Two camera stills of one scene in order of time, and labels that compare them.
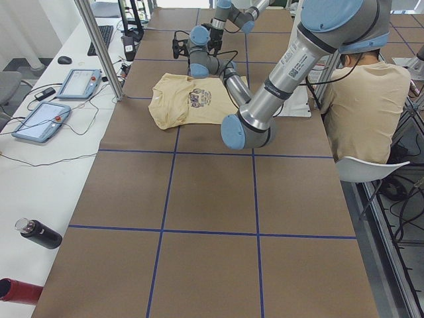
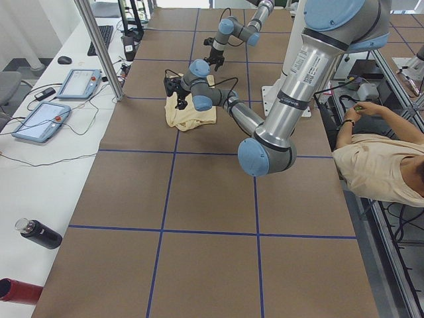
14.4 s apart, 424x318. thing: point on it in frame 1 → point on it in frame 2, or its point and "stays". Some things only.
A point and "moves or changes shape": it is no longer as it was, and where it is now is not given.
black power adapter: (45, 93) stays
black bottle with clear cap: (38, 233) stays
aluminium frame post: (87, 14) stays
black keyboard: (105, 32) stays
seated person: (362, 103) → (380, 154)
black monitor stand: (136, 33) stays
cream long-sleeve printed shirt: (177, 100) moves or changes shape
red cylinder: (13, 290) stays
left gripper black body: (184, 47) → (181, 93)
